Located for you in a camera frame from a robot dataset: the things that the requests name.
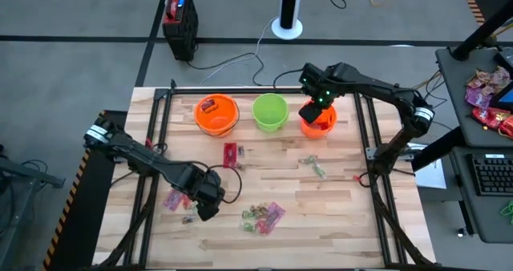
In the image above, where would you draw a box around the white pole with round base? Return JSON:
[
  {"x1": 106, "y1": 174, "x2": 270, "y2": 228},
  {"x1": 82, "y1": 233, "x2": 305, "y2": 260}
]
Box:
[{"x1": 271, "y1": 0, "x2": 304, "y2": 41}]

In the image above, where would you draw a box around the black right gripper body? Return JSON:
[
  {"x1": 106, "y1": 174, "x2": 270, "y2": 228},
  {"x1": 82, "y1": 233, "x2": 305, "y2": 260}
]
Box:
[{"x1": 298, "y1": 62, "x2": 337, "y2": 108}]

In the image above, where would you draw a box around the black keyboard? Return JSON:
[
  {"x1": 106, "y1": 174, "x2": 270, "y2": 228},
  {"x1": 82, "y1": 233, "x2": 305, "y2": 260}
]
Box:
[{"x1": 471, "y1": 153, "x2": 513, "y2": 197}]

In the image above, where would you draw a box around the dark red candy packet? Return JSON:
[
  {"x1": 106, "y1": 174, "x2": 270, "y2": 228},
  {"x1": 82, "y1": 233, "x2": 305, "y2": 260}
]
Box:
[{"x1": 223, "y1": 142, "x2": 239, "y2": 169}]

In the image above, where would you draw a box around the small orange halloween bucket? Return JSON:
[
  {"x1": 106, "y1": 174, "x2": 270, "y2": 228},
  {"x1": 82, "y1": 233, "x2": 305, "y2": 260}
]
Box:
[{"x1": 300, "y1": 100, "x2": 338, "y2": 140}]

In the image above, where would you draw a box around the red white printed candy packet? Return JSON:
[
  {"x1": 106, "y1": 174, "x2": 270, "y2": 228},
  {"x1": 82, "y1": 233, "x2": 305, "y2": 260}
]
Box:
[{"x1": 200, "y1": 97, "x2": 218, "y2": 114}]

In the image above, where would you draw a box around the dark metal stand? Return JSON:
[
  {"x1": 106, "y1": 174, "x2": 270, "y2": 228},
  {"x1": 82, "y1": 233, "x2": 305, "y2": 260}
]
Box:
[{"x1": 0, "y1": 144, "x2": 67, "y2": 240}]

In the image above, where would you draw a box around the black plate with hazard stripes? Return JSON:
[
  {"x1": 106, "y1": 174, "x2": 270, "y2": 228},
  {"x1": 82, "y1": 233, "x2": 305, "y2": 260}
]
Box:
[{"x1": 41, "y1": 110, "x2": 129, "y2": 271}]

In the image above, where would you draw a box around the large orange halloween bucket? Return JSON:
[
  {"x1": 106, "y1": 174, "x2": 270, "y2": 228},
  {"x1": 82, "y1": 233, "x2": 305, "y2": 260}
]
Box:
[{"x1": 193, "y1": 93, "x2": 240, "y2": 139}]

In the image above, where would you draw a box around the black red power station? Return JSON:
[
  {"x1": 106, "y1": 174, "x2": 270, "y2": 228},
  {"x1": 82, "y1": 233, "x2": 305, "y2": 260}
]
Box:
[{"x1": 161, "y1": 0, "x2": 200, "y2": 63}]

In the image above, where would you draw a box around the grey desk top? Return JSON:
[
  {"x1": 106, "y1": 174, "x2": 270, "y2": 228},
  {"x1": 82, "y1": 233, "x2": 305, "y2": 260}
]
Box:
[{"x1": 435, "y1": 46, "x2": 513, "y2": 149}]

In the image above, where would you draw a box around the white floor cable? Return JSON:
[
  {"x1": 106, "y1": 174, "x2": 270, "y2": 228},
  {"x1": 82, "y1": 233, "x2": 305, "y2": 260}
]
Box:
[{"x1": 199, "y1": 16, "x2": 278, "y2": 86}]

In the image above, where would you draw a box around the red pink candy packet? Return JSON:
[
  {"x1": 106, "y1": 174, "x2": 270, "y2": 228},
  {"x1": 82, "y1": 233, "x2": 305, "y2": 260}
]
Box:
[{"x1": 313, "y1": 115, "x2": 334, "y2": 131}]

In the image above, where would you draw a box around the grey keyboard shelf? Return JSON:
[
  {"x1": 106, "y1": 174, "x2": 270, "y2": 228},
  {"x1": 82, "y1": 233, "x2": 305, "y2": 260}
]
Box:
[{"x1": 448, "y1": 146, "x2": 513, "y2": 245}]

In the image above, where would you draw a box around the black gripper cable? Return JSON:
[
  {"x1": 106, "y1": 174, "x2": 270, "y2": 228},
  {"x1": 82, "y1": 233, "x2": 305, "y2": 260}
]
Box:
[
  {"x1": 206, "y1": 164, "x2": 244, "y2": 205},
  {"x1": 273, "y1": 67, "x2": 305, "y2": 89}
]

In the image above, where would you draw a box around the red candy pile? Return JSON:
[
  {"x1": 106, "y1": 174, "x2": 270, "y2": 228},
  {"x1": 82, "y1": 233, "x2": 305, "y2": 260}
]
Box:
[{"x1": 471, "y1": 106, "x2": 513, "y2": 140}]

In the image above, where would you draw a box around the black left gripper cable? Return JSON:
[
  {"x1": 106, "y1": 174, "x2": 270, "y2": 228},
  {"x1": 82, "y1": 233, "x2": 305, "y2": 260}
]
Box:
[{"x1": 206, "y1": 164, "x2": 244, "y2": 205}]

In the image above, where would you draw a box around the black device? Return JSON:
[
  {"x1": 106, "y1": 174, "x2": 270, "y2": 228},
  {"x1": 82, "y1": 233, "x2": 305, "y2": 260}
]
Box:
[{"x1": 494, "y1": 47, "x2": 513, "y2": 74}]

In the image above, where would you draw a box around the black aluminium table frame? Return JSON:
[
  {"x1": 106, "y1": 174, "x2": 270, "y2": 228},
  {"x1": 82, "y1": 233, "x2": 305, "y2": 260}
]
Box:
[{"x1": 94, "y1": 78, "x2": 438, "y2": 271}]

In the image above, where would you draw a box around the black floor cable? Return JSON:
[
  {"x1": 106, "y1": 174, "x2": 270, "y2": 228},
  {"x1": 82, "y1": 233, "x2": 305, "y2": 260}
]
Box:
[{"x1": 186, "y1": 52, "x2": 266, "y2": 87}]

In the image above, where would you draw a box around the purple candy packet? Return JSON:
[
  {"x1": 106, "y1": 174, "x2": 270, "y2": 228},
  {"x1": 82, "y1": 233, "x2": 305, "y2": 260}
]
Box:
[{"x1": 464, "y1": 86, "x2": 494, "y2": 110}]

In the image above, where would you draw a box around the black slanted desk leg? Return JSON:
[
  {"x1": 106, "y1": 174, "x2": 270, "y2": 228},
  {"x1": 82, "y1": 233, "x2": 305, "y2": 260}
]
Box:
[{"x1": 411, "y1": 126, "x2": 467, "y2": 173}]

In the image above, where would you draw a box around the black tablet with blue screen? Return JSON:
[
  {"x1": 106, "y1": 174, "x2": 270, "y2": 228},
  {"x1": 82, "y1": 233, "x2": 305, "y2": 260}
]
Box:
[{"x1": 490, "y1": 80, "x2": 513, "y2": 112}]

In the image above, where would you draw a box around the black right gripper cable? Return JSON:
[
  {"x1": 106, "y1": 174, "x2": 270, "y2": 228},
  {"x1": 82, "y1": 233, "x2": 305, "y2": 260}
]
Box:
[{"x1": 273, "y1": 67, "x2": 305, "y2": 89}]

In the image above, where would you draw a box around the green halloween bucket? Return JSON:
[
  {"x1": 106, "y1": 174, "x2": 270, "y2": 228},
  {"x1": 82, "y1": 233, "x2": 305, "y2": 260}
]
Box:
[{"x1": 251, "y1": 93, "x2": 289, "y2": 134}]

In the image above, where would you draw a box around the white paper sheet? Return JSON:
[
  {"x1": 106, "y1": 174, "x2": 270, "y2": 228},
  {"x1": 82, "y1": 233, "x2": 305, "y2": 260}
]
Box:
[{"x1": 414, "y1": 158, "x2": 447, "y2": 191}]

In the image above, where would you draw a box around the green cord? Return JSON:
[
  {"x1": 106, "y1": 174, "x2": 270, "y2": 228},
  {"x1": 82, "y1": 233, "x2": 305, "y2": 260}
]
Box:
[{"x1": 499, "y1": 200, "x2": 513, "y2": 225}]

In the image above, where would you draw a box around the black slanted pole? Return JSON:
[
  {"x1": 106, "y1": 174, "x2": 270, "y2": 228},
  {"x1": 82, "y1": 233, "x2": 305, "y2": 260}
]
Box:
[{"x1": 451, "y1": 0, "x2": 513, "y2": 62}]

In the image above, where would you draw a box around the gold pink wrapper pile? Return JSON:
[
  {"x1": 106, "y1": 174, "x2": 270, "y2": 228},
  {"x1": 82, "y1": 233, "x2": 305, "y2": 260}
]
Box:
[{"x1": 466, "y1": 65, "x2": 512, "y2": 96}]

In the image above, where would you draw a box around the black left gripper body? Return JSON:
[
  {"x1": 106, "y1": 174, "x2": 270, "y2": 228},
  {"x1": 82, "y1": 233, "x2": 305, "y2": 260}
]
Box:
[{"x1": 187, "y1": 166, "x2": 227, "y2": 208}]

